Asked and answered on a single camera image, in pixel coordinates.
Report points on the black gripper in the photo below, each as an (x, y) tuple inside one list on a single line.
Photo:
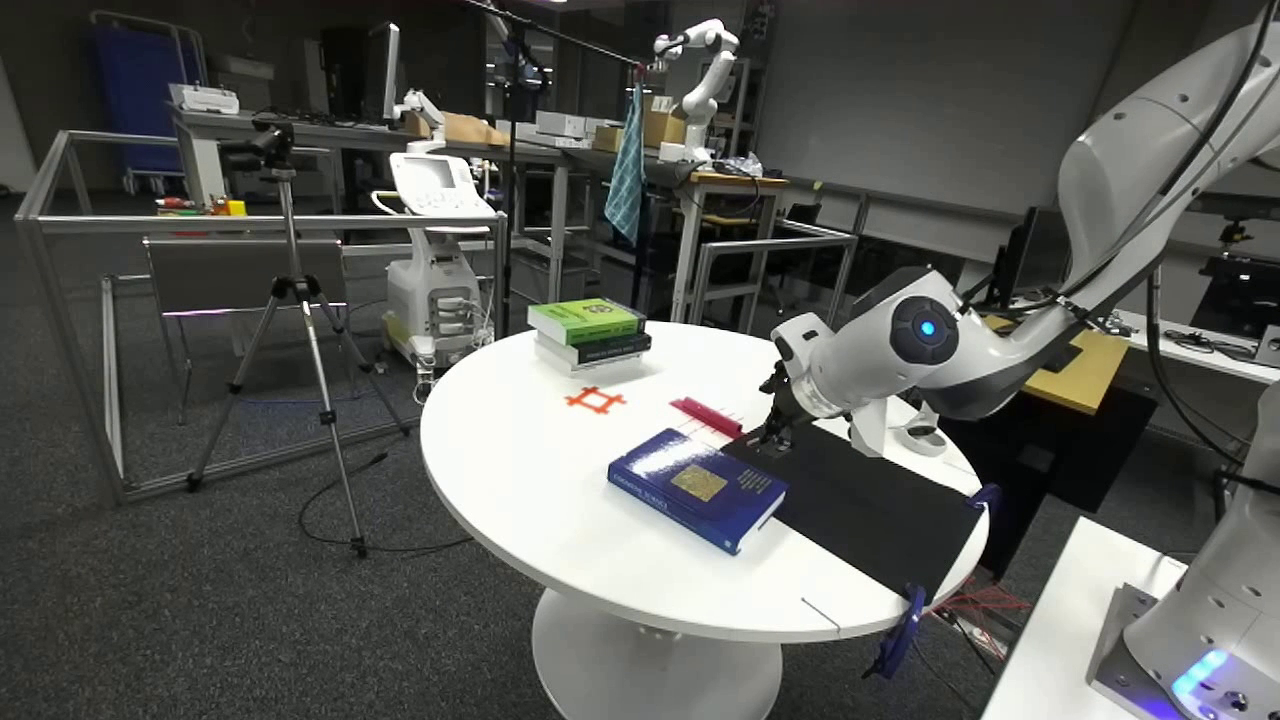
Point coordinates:
[(790, 400)]

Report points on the blue hardcover book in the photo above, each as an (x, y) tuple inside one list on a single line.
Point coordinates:
[(701, 486)]

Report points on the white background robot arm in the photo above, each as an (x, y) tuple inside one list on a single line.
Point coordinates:
[(706, 82)]

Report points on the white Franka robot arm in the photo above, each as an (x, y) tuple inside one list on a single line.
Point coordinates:
[(1133, 147)]

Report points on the white robot base table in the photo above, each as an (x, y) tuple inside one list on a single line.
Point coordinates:
[(1053, 640)]

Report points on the dark book with white pages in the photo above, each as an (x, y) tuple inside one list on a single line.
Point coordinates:
[(602, 352)]

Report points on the green book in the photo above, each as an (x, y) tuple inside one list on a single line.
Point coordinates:
[(584, 323)]

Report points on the red marker pen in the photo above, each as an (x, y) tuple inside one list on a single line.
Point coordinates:
[(706, 418)]

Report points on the black table mat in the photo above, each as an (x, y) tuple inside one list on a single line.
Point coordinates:
[(872, 512)]

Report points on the blue clamp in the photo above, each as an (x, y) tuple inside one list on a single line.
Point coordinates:
[(901, 635), (985, 503)]

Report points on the wooden top workbench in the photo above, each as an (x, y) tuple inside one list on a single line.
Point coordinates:
[(732, 185)]

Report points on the teal hanging cloth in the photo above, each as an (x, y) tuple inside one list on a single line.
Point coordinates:
[(627, 174)]

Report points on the yellow top side table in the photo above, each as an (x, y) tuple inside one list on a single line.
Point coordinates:
[(1084, 382)]

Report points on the cardboard box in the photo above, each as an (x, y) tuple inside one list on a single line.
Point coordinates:
[(660, 128), (470, 128)]

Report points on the white equipment cart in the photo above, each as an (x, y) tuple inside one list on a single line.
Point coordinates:
[(434, 293)]

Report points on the black boom pole stand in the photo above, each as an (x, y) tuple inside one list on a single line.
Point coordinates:
[(515, 161)]

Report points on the dark computer monitor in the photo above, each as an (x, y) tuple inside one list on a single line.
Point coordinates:
[(360, 72)]

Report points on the light grey wrist camera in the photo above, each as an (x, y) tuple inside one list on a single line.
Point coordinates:
[(805, 347)]

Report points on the orange square frame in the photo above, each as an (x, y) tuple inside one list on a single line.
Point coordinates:
[(574, 400)]

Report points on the white round pedestal table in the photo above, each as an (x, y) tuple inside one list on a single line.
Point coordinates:
[(521, 455)]

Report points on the black camera tripod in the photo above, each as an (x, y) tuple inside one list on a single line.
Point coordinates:
[(314, 347)]

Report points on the grey metal frame table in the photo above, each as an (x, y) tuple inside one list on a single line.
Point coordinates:
[(243, 224)]

